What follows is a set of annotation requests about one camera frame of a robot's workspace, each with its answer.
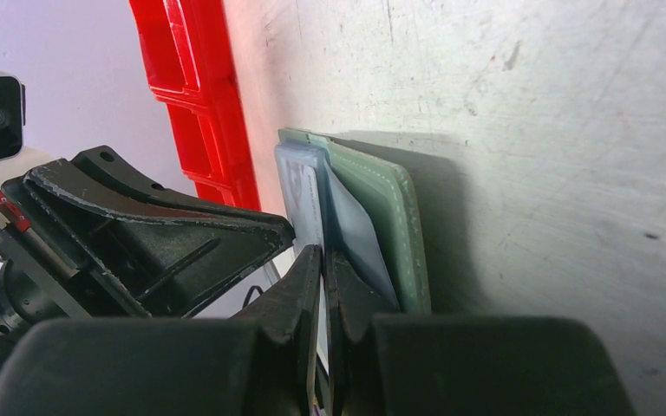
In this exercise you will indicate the green card holder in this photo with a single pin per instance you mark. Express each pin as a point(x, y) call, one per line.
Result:
point(386, 192)

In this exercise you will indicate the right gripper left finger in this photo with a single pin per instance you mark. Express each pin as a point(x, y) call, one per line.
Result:
point(281, 364)

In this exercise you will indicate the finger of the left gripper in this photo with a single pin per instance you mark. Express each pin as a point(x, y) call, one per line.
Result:
point(107, 167)

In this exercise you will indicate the red plastic bin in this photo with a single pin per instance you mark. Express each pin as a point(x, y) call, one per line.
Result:
point(187, 55)

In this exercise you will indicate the white VIP card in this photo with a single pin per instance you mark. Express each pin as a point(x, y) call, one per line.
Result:
point(302, 203)

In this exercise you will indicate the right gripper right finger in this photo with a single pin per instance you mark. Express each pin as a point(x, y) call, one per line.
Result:
point(361, 359)

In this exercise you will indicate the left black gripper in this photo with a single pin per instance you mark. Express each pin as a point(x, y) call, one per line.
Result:
point(72, 248)

